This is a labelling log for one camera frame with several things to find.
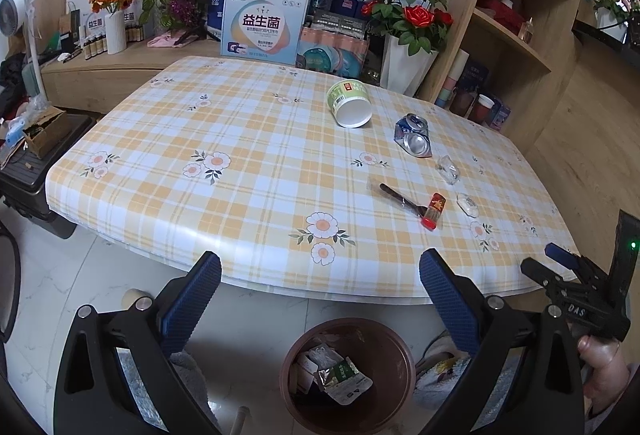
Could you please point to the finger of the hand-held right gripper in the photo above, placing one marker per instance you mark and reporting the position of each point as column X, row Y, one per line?
column 562, row 256
column 537, row 271

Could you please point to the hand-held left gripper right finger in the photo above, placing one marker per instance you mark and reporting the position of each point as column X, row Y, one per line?
column 447, row 297

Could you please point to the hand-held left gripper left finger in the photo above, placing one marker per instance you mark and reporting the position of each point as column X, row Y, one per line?
column 192, row 295

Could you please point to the brown trash bin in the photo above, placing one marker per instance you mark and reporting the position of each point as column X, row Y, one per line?
column 390, row 365

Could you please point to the green foil packet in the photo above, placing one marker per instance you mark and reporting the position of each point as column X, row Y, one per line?
column 342, row 380

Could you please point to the white card packet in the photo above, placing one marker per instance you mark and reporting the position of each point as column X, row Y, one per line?
column 317, row 362

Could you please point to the person's right forearm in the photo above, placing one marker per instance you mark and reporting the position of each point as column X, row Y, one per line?
column 617, row 420

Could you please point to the person's right hand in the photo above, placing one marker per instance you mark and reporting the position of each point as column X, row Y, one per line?
column 602, row 365

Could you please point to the printed fluffy slipper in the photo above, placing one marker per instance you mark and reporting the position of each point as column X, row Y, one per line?
column 440, row 370

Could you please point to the person's grey fluffy leg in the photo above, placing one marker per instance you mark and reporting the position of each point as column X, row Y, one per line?
column 192, row 380

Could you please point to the red lighter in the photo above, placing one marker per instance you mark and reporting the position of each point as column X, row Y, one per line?
column 435, row 211

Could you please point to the small white round packet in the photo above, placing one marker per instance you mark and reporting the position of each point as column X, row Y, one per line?
column 467, row 206

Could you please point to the dark plastic spoon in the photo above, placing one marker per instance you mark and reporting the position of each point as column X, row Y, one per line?
column 397, row 197

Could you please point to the clear plastic wrapper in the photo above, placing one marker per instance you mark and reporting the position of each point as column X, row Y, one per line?
column 448, row 170

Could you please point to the small blue carton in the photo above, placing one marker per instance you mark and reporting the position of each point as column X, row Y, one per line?
column 500, row 112

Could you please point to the yellow plaid tablecloth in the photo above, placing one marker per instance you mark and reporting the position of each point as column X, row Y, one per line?
column 240, row 145

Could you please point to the crushed blue can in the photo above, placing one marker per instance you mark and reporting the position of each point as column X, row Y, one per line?
column 415, row 137

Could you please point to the black case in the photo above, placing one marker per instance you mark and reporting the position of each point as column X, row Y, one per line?
column 35, row 185

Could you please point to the stack of pastel cups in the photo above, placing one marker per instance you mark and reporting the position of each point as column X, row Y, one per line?
column 450, row 80

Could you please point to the green paper cup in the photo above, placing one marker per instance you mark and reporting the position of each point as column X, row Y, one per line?
column 347, row 102

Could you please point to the open cardboard box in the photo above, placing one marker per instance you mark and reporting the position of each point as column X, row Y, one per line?
column 45, row 130

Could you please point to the wooden sideboard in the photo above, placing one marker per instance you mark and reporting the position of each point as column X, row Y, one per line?
column 110, row 75

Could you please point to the white flower pot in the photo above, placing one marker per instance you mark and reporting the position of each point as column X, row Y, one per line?
column 407, row 65

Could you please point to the pink cloth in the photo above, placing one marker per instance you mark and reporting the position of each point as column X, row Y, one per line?
column 167, row 41

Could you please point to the pale rose plant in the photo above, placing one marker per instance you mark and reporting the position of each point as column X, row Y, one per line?
column 612, row 0

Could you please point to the row of small bottles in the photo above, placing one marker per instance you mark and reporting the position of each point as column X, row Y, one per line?
column 95, row 46

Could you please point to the pack of coloured tissue rolls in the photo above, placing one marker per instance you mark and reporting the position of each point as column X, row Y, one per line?
column 335, row 50

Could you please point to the white ribbed vase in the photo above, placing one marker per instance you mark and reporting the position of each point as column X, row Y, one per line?
column 116, row 32

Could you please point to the black mini tripod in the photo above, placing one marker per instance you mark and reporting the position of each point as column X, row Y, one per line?
column 200, row 20

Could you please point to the white and blue box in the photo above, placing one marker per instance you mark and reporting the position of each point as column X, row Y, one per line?
column 262, row 27

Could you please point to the red rose plant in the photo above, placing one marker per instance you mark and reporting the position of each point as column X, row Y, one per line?
column 410, row 7

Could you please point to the brown paper bag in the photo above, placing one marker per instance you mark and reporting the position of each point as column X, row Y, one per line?
column 69, row 27

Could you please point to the dark blue box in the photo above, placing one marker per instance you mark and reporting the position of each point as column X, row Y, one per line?
column 347, row 5

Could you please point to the white fan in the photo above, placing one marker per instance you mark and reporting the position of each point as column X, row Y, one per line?
column 17, row 15

